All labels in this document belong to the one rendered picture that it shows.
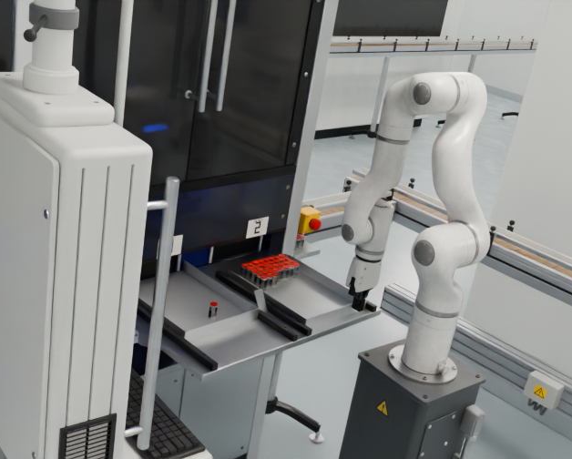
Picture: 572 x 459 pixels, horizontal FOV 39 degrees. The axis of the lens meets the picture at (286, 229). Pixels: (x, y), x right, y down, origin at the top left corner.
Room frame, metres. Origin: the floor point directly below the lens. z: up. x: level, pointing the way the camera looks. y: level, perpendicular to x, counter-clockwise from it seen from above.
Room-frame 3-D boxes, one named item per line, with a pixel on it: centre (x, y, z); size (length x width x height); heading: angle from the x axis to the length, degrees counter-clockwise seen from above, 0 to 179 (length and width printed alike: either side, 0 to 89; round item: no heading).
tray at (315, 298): (2.20, -0.06, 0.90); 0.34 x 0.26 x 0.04; 48
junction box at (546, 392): (2.54, -1.01, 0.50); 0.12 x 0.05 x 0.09; 48
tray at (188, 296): (2.02, 0.25, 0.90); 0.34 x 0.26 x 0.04; 48
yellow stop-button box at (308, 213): (2.54, -0.06, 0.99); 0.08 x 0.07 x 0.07; 48
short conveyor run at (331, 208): (2.85, -0.14, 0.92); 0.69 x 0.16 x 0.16; 138
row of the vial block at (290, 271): (2.26, 0.00, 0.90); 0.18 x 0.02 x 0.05; 138
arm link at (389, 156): (2.10, -0.22, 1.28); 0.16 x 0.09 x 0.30; 135
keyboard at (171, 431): (1.60, 0.28, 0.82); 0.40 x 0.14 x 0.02; 41
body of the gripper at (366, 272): (2.13, -0.25, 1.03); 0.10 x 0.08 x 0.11; 138
